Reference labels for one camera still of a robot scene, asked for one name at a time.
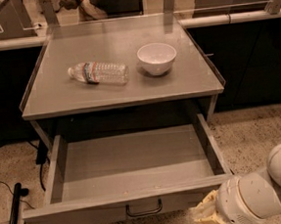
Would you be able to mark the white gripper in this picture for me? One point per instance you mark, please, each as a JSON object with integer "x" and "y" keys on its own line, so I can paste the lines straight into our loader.
{"x": 227, "y": 205}

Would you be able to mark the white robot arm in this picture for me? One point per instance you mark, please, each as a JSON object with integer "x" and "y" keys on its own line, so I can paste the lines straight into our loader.
{"x": 273, "y": 167}

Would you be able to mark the open grey top drawer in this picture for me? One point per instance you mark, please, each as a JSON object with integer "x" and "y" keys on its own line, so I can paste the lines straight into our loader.
{"x": 91, "y": 181}

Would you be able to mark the white ceramic bowl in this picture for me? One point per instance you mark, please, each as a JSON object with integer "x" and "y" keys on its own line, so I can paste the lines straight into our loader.
{"x": 156, "y": 58}

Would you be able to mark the grey cabinet desk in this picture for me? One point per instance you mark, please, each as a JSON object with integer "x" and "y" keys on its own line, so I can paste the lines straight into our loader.
{"x": 52, "y": 93}

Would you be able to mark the clear plastic water bottle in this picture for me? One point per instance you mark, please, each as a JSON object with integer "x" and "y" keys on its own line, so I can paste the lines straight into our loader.
{"x": 100, "y": 73}

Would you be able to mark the black pole stand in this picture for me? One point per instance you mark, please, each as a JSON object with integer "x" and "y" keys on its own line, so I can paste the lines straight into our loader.
{"x": 18, "y": 192}

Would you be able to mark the seated person in background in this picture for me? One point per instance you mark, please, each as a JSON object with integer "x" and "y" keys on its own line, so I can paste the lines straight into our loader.
{"x": 97, "y": 10}

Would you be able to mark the black drawer handle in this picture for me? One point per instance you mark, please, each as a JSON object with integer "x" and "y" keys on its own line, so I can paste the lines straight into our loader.
{"x": 144, "y": 213}

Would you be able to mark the white horizontal rail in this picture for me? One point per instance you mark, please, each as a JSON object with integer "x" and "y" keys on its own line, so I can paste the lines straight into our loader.
{"x": 134, "y": 27}

